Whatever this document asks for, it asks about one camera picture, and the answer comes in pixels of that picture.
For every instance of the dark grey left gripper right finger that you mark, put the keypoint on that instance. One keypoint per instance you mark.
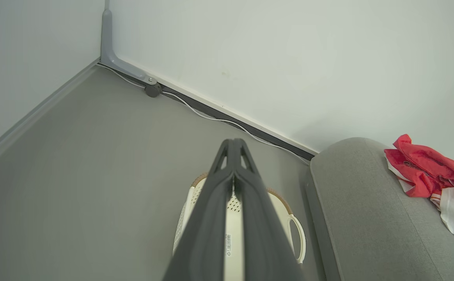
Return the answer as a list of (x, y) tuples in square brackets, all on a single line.
[(266, 234)]

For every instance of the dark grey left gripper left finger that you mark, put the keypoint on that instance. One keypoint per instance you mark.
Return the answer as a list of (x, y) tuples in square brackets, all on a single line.
[(203, 234)]

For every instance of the red and white clothing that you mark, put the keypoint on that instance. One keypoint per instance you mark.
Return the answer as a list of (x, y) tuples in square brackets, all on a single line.
[(426, 168)]

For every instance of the cream perforated laundry basket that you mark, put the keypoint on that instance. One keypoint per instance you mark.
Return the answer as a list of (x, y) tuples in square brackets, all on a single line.
[(234, 222)]

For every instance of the grey fabric sofa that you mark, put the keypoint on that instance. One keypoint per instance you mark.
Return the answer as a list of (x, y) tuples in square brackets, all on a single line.
[(367, 218)]

